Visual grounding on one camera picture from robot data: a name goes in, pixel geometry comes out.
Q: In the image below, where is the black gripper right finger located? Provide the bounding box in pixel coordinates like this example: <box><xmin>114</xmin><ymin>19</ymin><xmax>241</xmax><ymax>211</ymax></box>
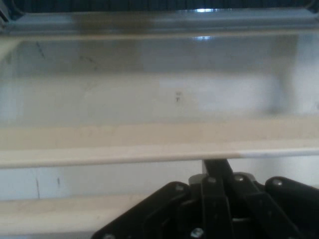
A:
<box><xmin>216</xmin><ymin>159</ymin><xmax>319</xmax><ymax>239</ymax></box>

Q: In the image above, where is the white drawer with bar handle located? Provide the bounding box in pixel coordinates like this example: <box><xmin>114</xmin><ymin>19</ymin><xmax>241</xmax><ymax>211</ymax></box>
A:
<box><xmin>0</xmin><ymin>7</ymin><xmax>319</xmax><ymax>239</ymax></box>

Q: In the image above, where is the dark ribbed panel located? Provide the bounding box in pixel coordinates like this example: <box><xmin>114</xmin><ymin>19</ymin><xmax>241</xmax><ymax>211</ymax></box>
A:
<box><xmin>0</xmin><ymin>0</ymin><xmax>319</xmax><ymax>13</ymax></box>

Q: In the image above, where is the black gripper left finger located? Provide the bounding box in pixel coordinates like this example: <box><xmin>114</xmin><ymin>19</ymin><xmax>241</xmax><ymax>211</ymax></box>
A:
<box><xmin>91</xmin><ymin>159</ymin><xmax>234</xmax><ymax>239</ymax></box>

